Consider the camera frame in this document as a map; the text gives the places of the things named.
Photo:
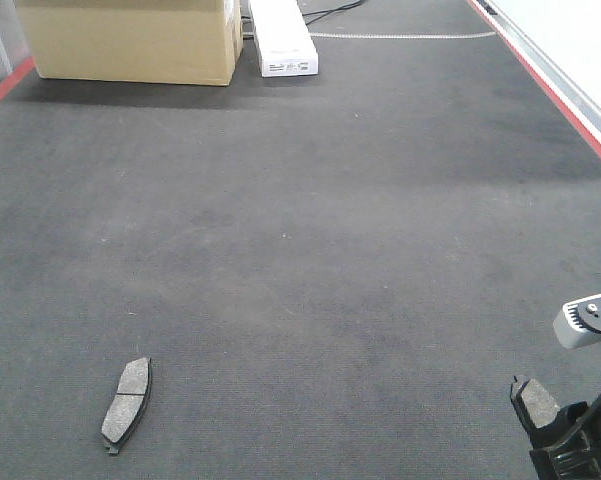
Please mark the white conveyor side rail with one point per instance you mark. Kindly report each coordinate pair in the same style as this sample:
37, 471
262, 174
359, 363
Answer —
559, 44

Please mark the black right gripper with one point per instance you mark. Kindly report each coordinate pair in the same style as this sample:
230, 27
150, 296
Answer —
566, 440

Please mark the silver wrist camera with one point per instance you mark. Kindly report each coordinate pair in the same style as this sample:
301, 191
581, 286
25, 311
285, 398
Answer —
578, 322

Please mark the cardboard box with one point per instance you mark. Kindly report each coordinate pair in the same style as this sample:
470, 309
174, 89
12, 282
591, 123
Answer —
170, 42

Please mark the long white box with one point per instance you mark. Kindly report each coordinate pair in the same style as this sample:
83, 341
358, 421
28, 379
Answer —
283, 42

